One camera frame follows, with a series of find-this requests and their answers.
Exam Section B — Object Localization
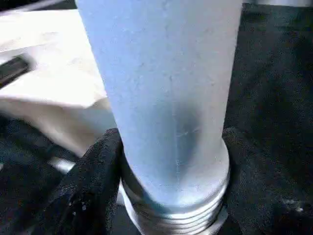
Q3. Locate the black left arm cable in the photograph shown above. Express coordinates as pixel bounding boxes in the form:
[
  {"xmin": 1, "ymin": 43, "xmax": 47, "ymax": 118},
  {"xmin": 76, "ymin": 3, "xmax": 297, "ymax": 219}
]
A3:
[{"xmin": 0, "ymin": 55, "xmax": 31, "ymax": 90}]

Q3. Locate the white plastic table top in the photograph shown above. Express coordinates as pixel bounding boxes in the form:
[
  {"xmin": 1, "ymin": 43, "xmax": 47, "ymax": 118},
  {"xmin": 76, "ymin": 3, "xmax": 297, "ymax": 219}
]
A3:
[{"xmin": 0, "ymin": 9, "xmax": 119, "ymax": 158}]

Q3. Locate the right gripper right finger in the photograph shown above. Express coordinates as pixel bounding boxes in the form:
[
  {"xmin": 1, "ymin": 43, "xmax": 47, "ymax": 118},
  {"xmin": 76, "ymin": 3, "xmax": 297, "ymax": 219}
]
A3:
[{"xmin": 223, "ymin": 128, "xmax": 313, "ymax": 235}]

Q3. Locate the white plastic table leg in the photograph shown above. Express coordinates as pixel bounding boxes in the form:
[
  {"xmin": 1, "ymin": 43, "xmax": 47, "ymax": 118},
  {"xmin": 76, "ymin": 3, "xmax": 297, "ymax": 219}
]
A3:
[{"xmin": 73, "ymin": 0, "xmax": 244, "ymax": 235}]

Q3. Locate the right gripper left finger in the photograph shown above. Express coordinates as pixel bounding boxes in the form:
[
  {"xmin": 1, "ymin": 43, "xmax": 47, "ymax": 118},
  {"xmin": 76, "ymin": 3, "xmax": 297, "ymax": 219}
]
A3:
[{"xmin": 32, "ymin": 128, "xmax": 123, "ymax": 235}]

